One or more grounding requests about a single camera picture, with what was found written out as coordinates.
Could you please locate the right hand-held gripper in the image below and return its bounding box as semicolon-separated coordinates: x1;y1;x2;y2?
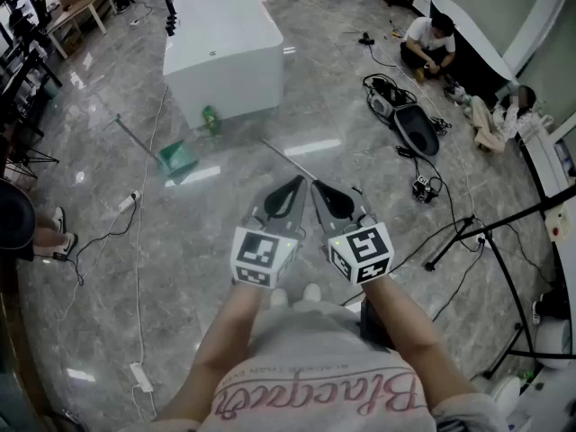
310;178;396;286

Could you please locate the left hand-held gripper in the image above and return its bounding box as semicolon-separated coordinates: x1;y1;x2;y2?
230;175;310;290

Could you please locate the green broom with metal handle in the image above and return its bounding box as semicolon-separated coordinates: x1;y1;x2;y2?
259;137;320;184

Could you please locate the person's right forearm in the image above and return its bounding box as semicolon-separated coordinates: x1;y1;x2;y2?
362;274;478;416

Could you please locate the person's left forearm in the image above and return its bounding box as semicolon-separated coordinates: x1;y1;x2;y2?
155;280;263;422

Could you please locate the black metal stand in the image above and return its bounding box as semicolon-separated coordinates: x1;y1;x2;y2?
424;189;576;380

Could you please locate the small black gripper device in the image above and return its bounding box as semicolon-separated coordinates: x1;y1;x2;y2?
411;175;440;204

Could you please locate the green plastic bottle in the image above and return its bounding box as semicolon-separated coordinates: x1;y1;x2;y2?
201;104;222;137

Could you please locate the black box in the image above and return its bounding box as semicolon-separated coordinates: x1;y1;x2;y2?
359;299;397;353

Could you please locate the person's grey t-shirt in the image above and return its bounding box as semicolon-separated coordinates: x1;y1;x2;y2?
155;299;509;432

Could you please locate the black and white bathtub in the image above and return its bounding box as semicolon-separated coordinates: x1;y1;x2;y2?
429;0;514;107

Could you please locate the black bathtub faucet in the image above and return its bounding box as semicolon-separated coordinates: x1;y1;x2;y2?
164;0;192;38

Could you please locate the wooden table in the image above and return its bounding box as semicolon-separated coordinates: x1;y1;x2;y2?
44;0;118;60

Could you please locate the green long-handled dustpan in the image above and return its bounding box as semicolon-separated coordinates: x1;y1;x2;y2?
114;112;200;180

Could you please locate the black cable bundle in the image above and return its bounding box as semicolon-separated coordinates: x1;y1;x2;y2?
363;73;418;107

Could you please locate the black adapter cable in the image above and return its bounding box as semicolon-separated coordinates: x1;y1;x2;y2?
67;198;139;287

